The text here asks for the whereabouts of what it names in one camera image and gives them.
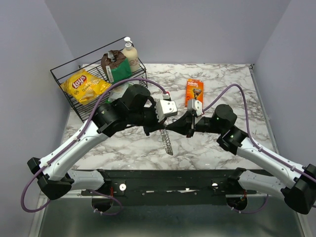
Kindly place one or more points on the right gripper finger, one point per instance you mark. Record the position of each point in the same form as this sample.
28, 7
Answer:
180, 130
183, 123

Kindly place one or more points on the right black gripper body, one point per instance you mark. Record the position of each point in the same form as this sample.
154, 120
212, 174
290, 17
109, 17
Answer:
192, 124

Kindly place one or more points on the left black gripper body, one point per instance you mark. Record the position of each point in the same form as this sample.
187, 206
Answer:
150, 117

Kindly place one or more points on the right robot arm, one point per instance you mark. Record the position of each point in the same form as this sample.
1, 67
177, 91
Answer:
287, 180

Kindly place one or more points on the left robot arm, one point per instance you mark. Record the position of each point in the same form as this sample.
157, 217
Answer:
54, 174

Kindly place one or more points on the orange Gillette razor box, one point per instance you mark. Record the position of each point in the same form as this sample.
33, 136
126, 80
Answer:
194, 90

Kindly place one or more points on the green and white packet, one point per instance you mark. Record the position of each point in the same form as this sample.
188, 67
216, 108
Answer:
117, 92

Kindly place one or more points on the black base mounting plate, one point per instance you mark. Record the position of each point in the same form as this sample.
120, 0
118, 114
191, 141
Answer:
168, 187

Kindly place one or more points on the brown and green bag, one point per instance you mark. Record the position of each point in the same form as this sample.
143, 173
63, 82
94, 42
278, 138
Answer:
116, 66

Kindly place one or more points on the cream pump lotion bottle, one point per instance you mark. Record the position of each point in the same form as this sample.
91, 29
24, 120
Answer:
131, 54

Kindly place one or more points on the yellow Lays chips bag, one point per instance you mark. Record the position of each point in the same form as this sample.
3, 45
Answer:
84, 86

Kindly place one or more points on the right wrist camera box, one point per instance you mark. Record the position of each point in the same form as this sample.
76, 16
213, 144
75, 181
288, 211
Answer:
194, 107

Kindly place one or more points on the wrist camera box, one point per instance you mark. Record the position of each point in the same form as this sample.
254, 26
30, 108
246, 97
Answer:
167, 108
194, 107

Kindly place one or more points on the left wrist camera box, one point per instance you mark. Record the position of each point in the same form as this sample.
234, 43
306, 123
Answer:
167, 108

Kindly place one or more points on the black wire basket rack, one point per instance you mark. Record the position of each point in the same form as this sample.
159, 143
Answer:
91, 62

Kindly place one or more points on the aluminium rail frame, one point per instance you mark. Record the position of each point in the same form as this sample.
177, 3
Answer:
76, 215

